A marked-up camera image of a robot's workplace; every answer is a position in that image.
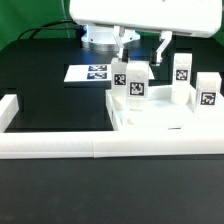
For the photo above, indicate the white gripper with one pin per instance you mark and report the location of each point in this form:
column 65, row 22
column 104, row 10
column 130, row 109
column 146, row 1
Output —
column 196, row 18

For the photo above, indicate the white square table top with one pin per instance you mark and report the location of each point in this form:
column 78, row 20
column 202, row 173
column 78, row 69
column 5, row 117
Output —
column 161, row 114

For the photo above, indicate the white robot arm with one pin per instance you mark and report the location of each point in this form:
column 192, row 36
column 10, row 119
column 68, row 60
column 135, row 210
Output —
column 104, row 34

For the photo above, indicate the white U-shaped obstacle fence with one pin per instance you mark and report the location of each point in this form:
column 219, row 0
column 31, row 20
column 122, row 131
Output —
column 101, row 143

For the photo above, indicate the white sheet with AprilTags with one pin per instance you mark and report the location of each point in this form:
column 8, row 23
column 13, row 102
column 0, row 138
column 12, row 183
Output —
column 92, row 72

